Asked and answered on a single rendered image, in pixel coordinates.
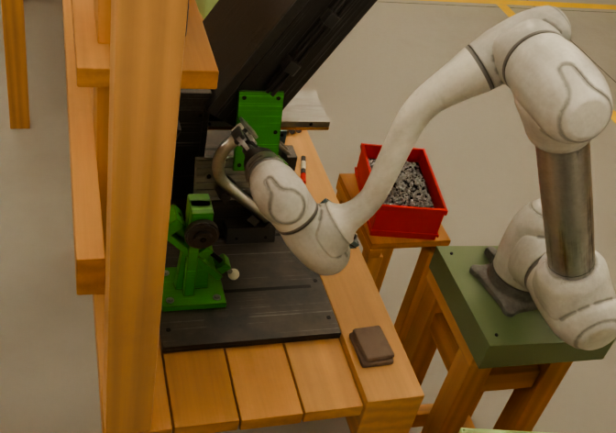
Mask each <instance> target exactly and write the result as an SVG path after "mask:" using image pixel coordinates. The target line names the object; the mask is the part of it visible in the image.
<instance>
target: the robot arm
mask: <svg viewBox="0 0 616 433"><path fill-rule="evenodd" d="M570 39H571V26H570V23H569V20H568V18H567V16H566V15H565V14H564V13H563V12H562V11H561V10H560V9H559V8H557V7H555V6H538V7H534V8H531V9H527V10H524V11H522V12H520V13H518V14H515V15H513V16H511V17H509V18H507V19H505V20H503V21H501V22H500V23H499V24H497V25H496V26H494V27H492V28H490V29H488V30H487V31H485V32H484V33H482V34H481V35H480V36H479V37H477V38H476V39H475V40H473V41H472V42H471V43H469V44H468V45H467V46H466V47H465V48H463V49H462V50H461V51H460V52H459V53H458V54H457V55H456V56H455V57H453V58H452V59H451V60H450V61H449V62H448V63H447V64H445V65H444V66H443V67H442V68H441V69H440V70H438V71H437V72H436V73H435V74H433V75H432V76H431V77H430V78H428V79H427V80H426V81H425V82H424V83H422V84H421V85H420V86H419V87H418V88H417V89H416V90H415V91H414V92H413V93H412V94H411V95H410V97H409V98H408V99H407V100H406V101H405V103H404V104H403V105H402V107H401V109H400V111H399V112H398V114H397V116H396V117H395V118H394V120H393V122H392V124H391V127H390V130H389V132H388V134H387V137H386V138H385V140H384V143H383V145H382V147H381V149H380V152H379V155H378V157H377V159H376V161H375V163H374V165H373V168H372V170H371V172H370V174H369V176H368V179H367V181H366V183H365V185H364V187H363V188H362V190H361V191H360V192H359V193H358V194H357V195H356V196H355V197H354V198H353V199H351V200H349V201H347V202H345V203H343V204H336V203H332V202H327V203H323V204H317V203H316V202H315V201H314V199H313V197H312V196H311V194H310V192H309V191H308V189H307V187H306V185H305V184H304V182H303V180H302V179H301V178H300V177H299V176H298V175H297V174H296V172H295V171H294V170H293V169H292V168H291V167H290V166H288V165H287V164H285V162H284V161H283V160H282V159H281V158H279V157H278V156H277V155H276V153H274V152H273V151H271V150H270V149H267V148H262V147H259V146H258V145H257V144H258V143H257V142H256V141H255V139H254V138H253V136H252V135H249V136H248V131H247V130H246V129H245V128H244V127H243V126H242V124H241V123H238V124H237V125H236V126H235V127H234V128H232V129H231V131H232V132H230V133H231V135H232V137H233V139H234V142H235V144H237V145H238V146H241V147H242V148H243V149H242V152H243V153H244V155H245V160H244V168H245V176H246V179H247V181H248V183H249V186H250V192H251V194H252V197H253V200H254V202H255V204H256V206H257V207H258V209H259V211H260V212H261V214H262V215H263V216H264V217H265V218H266V219H267V220H268V221H269V222H270V223H271V224H272V225H273V226H274V227H275V228H276V229H277V230H278V231H279V233H280V235H281V236H282V238H283V240H284V242H285V243H286V245H287V246H288V248H289V249H290V250H291V252H292V253H293V254H294V255H295V256H296V257H297V258H298V260H299V261H300V262H302V263H303V264H304V265H305V266H306V267H307V268H308V269H310V270H311V271H313V272H315V273H318V274H320V275H334V274H337V273H339V272H341V271H342V270H343V269H344V268H345V267H346V266H347V264H348V261H349V257H350V247H349V245H350V244H351V243H352V242H353V240H354V236H355V233H356V231H357V230H358V229H359V228H360V227H361V226H362V225H363V224H365V223H366V222H367V221H368V220H369V219H370V218H371V217H373V216H374V214H375V213H376V212H377V211H378V210H379V209H380V207H381V206H382V204H383V203H384V201H385V200H386V198H387V196H388V195H389V193H390V191H391V188H392V186H393V185H394V184H395V182H396V180H397V178H398V176H399V174H400V172H401V170H402V167H403V165H404V163H405V162H406V161H407V159H408V157H409V155H410V153H411V151H412V149H413V146H414V144H415V142H416V141H417V139H418V138H419V136H420V134H421V133H422V131H423V129H424V128H425V126H426V125H427V124H428V122H429V121H430V120H431V119H432V118H433V117H434V116H436V115H437V114H438V113H440V112H441V111H443V110H444V109H446V108H448V107H450V106H452V105H455V104H458V103H460V102H463V101H465V100H468V99H469V98H472V97H474V96H477V95H480V94H485V93H486V92H489V91H491V90H493V89H495V88H497V87H499V86H501V85H503V84H506V85H507V86H508V87H509V88H510V89H511V92H512V94H513V96H514V103H515V104H516V107H517V109H518V112H519V114H520V117H521V120H522V123H523V126H524V130H525V133H526V135H527V137H528V139H529V140H530V141H531V142H532V143H533V144H534V145H535V150H536V159H537V168H538V177H539V186H540V195H541V198H539V199H536V200H534V201H532V202H529V203H528V204H526V205H525V206H524V207H523V208H521V209H520V210H519V211H518V212H517V213H516V215H515V216H514V217H513V218H512V220H511V222H510V224H509V226H508V227H507V228H506V230H505V232H504V234H503V236H502V239H501V241H500V245H499V247H498V249H497V250H496V249H495V248H494V247H492V246H490V247H487V248H486V249H485V251H484V253H485V255H486V257H487V259H488V260H489V264H484V265H477V264H475V265H472V266H471V267H470V270H469V272H470V273H471V274H472V275H473V276H474V277H476V278H477V279H478V280H479V281H480V283H481V284H482V285H483V286H484V288H485V289H486V290H487V291H488V292H489V294H490V295H491V296H492V298H493V299H494V300H495V301H496V302H497V304H498V305H499V306H500V309H501V311H502V313H503V314H504V315H505V316H508V317H514V316H516V315H517V314H520V313H523V312H528V311H533V310H536V309H538V310H539V312H540V314H541V315H542V317H543V318H544V320H545V322H546V323H547V325H548V326H549V327H550V328H551V329H552V330H553V331H554V333H555V334H556V335H557V336H558V337H559V338H560V339H562V340H563V341H564V342H565V343H567V344H568V345H570V346H572V347H574V348H576V349H578V350H597V349H600V348H602V347H604V346H606V345H608V344H609V343H611V342H612V341H613V340H614V339H615V338H616V294H615V291H614V288H613V285H612V282H611V276H610V273H609V269H608V265H607V262H606V261H605V259H604V258H603V257H602V256H601V255H600V254H599V253H598V252H597V251H596V250H595V238H594V216H593V193H592V170H591V148H590V141H591V140H592V139H594V138H596V137H597V136H598V135H599V134H600V133H601V132H602V131H603V130H604V129H605V128H606V126H608V124H609V122H610V120H611V116H612V111H613V102H612V96H611V90H610V88H609V85H608V83H607V81H606V79H605V77H604V76H603V74H602V73H601V72H600V70H599V69H598V68H597V67H596V65H595V64H594V63H593V62H592V61H591V60H590V59H589V57H588V56H587V55H586V54H584V53H583V52H582V51H581V50H580V49H579V48H578V47H577V46H575V45H574V44H573V43H572V42H570Z"/></svg>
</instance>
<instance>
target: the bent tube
mask: <svg viewBox="0 0 616 433"><path fill-rule="evenodd" d="M239 120H240V122H241V124H242V126H243V127H244V128H245V129H246V130H247V136H249V135H252V136H253V137H254V138H255V139H257V138H258V135H257V133H256V131H255V130H254V129H253V128H252V127H251V126H250V125H249V124H248V123H247V122H246V121H245V119H244V118H243V117H240V118H239ZM236 146H237V144H235V142H234V139H233V137H232V135H231V136H229V137H228V138H227V139H226V140H225V141H224V142H223V143H222V144H221V145H220V146H219V147H218V149H217V150H216V152H215V154H214V157H213V162H212V171H213V176H214V179H215V181H216V183H217V184H218V185H219V187H220V188H221V189H223V190H224V191H225V192H226V193H228V194H229V195H230V196H232V197H233V198H234V199H235V200H237V201H238V202H239V203H240V204H241V205H242V206H243V207H245V208H246V209H247V210H248V211H250V212H251V213H252V214H254V215H255V216H256V217H258V218H259V219H260V220H261V221H263V222H264V223H267V222H269V221H268V220H267V219H266V218H265V217H264V216H263V215H262V214H261V212H260V211H259V209H258V207H257V206H256V204H255V202H254V200H253V198H251V197H250V196H249V195H248V194H246V193H245V192H244V191H242V190H241V189H240V188H239V187H237V186H236V185H235V184H234V183H232V182H231V181H230V180H229V179H228V178H227V177H226V173H225V169H224V165H225V160H226V157H227V155H228V154H229V153H230V151H231V150H233V149H234V148H235V147H236Z"/></svg>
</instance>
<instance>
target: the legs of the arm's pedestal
mask: <svg viewBox="0 0 616 433"><path fill-rule="evenodd" d="M403 348H404V350H405V352H406V355H407V357H408V359H409V361H410V364H411V365H412V368H413V371H414V373H415V375H416V377H417V380H418V382H419V384H420V385H421V384H422V382H423V380H424V376H425V375H426V372H427V370H428V368H429V365H430V363H431V361H432V358H433V357H434V355H435V351H436V348H437V349H438V351H439V353H440V356H441V358H442V360H443V362H444V364H445V367H446V369H447V371H448V373H447V376H446V378H445V380H444V382H443V385H442V387H441V389H440V391H439V394H438V396H437V397H436V399H435V401H434V404H426V405H420V408H419V410H418V412H417V414H416V417H415V419H414V421H413V423H412V426H411V427H423V429H422V432H421V433H458V432H459V430H460V429H461V428H462V427H467V428H475V426H474V424H473V422H472V420H471V417H472V415H473V413H474V411H475V409H476V407H477V405H478V403H479V400H480V398H481V396H482V395H483V393H484V392H486V391H497V390H507V389H514V390H513V392H512V394H511V397H510V399H509V400H508V402H507V404H506V406H505V407H504V409H503V410H502V412H501V414H500V417H499V419H498V420H497V422H496V424H495V426H494V428H493V429H500V430H517V431H532V430H533V428H534V426H535V424H536V422H537V421H538V419H539V417H540V416H541V414H542V413H543V412H544V410H545V408H546V406H547V404H548V403H549V401H550V399H551V398H552V396H553V394H554V393H555V391H556V389H557V387H558V385H559V384H560V383H561V381H562V380H563V378H564V376H565V375H566V373H567V371H568V369H569V367H570V366H571V364H572V362H573V361H568V362H557V363H545V364H533V365H522V366H510V367H499V368H487V369H479V368H468V365H467V363H466V361H465V358H464V356H463V354H462V352H461V350H460V348H459V347H458V345H457V342H456V340H455V337H454V335H453V333H452V331H451V329H450V327H449V326H448V324H447V322H446V319H445V316H444V314H443V312H442V310H441V308H440V306H439V304H438V303H437V301H436V299H435V295H434V293H433V291H432V289H431V287H430V285H429V283H428V282H427V284H426V286H425V288H424V291H423V295H422V298H421V300H420V303H419V305H418V307H417V310H416V312H415V315H414V318H413V320H412V324H411V326H410V329H409V331H408V334H407V337H406V339H405V341H404V343H403Z"/></svg>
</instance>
